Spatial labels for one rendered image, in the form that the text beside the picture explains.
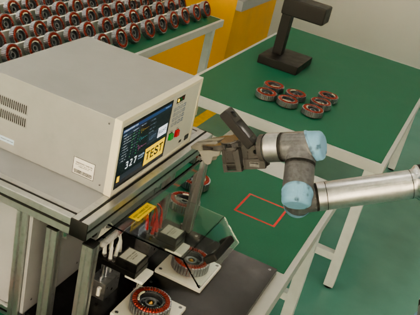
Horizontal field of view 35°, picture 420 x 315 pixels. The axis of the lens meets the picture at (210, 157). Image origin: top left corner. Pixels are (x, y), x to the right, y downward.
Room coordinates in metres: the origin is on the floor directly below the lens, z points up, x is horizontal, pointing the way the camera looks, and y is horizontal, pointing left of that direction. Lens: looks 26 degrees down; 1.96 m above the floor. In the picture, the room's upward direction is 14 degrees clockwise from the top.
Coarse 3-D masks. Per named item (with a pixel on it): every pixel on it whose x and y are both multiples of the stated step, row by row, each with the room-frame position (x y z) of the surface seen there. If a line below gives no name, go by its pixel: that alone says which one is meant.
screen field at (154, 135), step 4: (164, 124) 1.61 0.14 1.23; (160, 128) 1.59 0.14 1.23; (164, 128) 1.62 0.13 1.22; (152, 132) 1.55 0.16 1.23; (156, 132) 1.57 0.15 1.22; (160, 132) 1.59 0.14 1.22; (164, 132) 1.62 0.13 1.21; (152, 136) 1.56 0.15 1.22; (156, 136) 1.58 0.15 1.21; (148, 140) 1.54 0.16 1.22; (152, 140) 1.56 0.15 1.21
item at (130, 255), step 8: (128, 248) 1.48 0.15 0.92; (104, 256) 1.45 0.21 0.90; (112, 256) 1.46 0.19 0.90; (120, 256) 1.44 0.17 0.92; (128, 256) 1.44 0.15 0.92; (136, 256) 1.45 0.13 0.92; (144, 256) 1.46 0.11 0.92; (104, 264) 1.44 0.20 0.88; (112, 264) 1.43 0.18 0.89; (120, 264) 1.43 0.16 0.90; (128, 264) 1.42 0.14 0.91; (136, 264) 1.42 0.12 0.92; (144, 264) 1.45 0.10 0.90; (104, 272) 1.47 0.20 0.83; (120, 272) 1.42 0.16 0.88; (128, 272) 1.41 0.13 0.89; (136, 272) 1.42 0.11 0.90; (144, 272) 1.45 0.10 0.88; (152, 272) 1.46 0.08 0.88; (136, 280) 1.41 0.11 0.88; (144, 280) 1.42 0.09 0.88
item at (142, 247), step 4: (136, 240) 1.67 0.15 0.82; (136, 244) 1.67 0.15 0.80; (140, 244) 1.67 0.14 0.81; (144, 244) 1.66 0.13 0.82; (148, 244) 1.66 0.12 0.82; (136, 248) 1.67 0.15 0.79; (140, 248) 1.67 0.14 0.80; (144, 248) 1.66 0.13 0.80; (148, 248) 1.66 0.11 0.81; (152, 248) 1.68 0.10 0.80; (156, 248) 1.71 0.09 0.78; (144, 252) 1.66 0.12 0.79; (148, 252) 1.66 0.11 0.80; (152, 252) 1.69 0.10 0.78
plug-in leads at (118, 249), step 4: (104, 228) 1.47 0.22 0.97; (108, 228) 1.45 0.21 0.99; (100, 232) 1.46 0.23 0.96; (104, 232) 1.46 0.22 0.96; (100, 236) 1.46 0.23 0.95; (120, 236) 1.48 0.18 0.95; (120, 240) 1.48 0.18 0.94; (112, 244) 1.44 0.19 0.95; (116, 244) 1.46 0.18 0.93; (120, 244) 1.48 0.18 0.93; (104, 248) 1.46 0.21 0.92; (108, 248) 1.48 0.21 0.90; (112, 248) 1.44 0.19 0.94; (116, 248) 1.46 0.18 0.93; (120, 248) 1.48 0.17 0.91; (104, 252) 1.46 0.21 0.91; (112, 252) 1.44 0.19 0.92; (116, 252) 1.46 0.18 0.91; (120, 252) 1.48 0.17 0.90; (108, 256) 1.44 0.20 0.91; (116, 256) 1.46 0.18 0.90; (108, 260) 1.44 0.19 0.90
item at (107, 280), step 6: (114, 270) 1.50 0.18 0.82; (96, 276) 1.46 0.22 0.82; (108, 276) 1.47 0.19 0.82; (114, 276) 1.47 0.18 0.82; (96, 282) 1.44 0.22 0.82; (102, 282) 1.44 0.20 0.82; (108, 282) 1.44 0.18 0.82; (114, 282) 1.48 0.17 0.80; (96, 288) 1.44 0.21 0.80; (102, 288) 1.43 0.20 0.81; (108, 288) 1.45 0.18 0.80; (114, 288) 1.48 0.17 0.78; (102, 294) 1.43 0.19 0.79; (108, 294) 1.45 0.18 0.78; (102, 300) 1.43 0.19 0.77
